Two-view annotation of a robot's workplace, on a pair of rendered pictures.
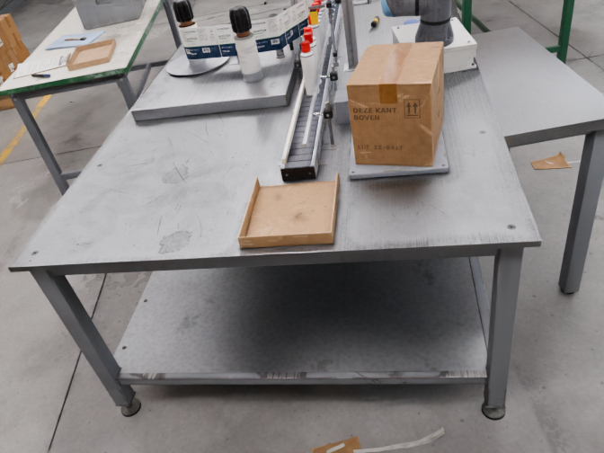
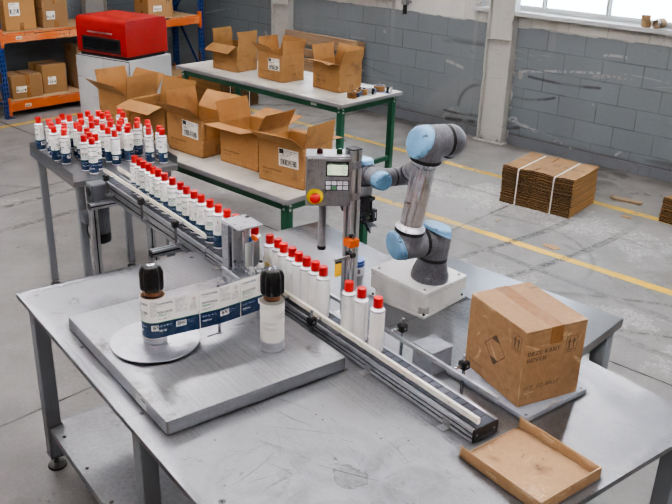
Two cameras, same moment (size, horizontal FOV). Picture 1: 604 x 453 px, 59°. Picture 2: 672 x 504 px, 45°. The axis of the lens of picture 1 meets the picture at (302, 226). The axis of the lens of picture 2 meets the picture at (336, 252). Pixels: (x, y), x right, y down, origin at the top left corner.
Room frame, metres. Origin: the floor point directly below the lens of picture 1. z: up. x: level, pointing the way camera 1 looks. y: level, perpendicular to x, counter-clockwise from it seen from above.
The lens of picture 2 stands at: (0.52, 1.88, 2.31)
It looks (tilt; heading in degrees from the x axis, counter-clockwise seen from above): 23 degrees down; 309
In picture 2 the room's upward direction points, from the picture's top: 2 degrees clockwise
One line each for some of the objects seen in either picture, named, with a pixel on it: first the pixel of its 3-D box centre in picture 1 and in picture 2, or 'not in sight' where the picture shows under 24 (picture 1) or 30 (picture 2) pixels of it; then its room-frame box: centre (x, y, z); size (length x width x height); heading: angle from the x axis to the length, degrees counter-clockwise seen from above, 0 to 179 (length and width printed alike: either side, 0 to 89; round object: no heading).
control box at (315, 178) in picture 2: not in sight; (328, 177); (2.34, -0.32, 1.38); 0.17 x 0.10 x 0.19; 42
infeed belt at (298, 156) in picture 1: (319, 68); (324, 321); (2.25, -0.22, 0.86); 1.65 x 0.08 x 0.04; 166
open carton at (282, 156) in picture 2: not in sight; (297, 148); (3.63, -1.60, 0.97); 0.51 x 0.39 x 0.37; 92
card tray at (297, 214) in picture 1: (291, 207); (529, 461); (1.28, 0.02, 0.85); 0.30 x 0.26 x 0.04; 166
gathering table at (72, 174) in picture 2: not in sight; (108, 222); (4.52, -0.87, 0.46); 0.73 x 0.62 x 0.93; 166
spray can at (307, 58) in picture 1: (309, 68); (376, 324); (1.96, -0.15, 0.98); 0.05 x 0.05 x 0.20
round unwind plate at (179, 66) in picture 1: (198, 62); (155, 340); (2.56, 0.33, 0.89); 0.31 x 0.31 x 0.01
